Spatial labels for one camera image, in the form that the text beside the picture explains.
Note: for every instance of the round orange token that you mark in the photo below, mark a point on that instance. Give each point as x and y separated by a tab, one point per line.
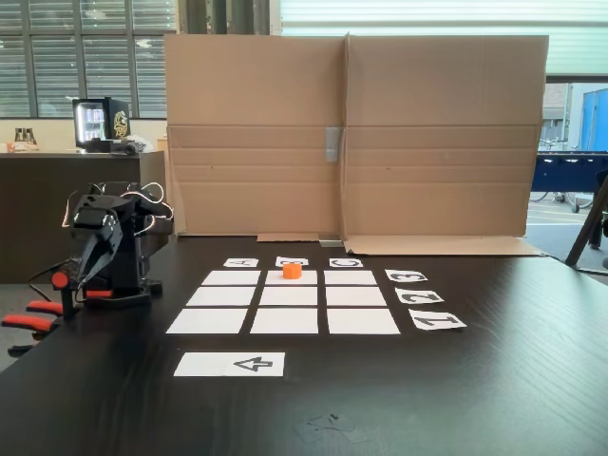
292	271

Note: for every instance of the white nine-square paper grid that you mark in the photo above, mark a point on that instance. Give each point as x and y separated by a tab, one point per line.
285	304

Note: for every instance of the red black bar clamp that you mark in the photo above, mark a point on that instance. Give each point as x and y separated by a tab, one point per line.
68	299

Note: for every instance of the black mini fridge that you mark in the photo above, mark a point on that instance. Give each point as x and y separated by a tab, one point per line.
114	126

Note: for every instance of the dark bottles pack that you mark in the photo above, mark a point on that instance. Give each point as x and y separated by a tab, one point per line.
26	136

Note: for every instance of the paper sheet letter A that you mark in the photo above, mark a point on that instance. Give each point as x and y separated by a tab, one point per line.
241	262

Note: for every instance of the white arrow paper sheet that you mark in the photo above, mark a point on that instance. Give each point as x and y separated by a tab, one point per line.
209	365

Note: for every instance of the paper sheet letter B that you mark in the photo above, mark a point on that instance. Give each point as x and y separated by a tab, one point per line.
304	261

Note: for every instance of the paper sheet letter C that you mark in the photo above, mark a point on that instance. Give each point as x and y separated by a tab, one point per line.
346	262

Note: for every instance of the grey tape strip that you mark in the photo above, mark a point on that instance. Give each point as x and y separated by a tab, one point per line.
334	145

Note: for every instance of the paper sheet number 3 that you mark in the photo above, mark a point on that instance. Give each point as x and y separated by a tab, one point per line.
406	276

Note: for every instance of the paper sheet number 2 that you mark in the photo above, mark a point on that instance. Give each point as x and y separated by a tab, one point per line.
420	296

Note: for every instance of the brown cardboard screen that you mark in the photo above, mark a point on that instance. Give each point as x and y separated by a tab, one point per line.
427	142

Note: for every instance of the paper sheet number 1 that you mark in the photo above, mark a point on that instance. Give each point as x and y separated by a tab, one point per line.
437	321

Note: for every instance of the blue container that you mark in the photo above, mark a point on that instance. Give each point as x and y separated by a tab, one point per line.
596	119

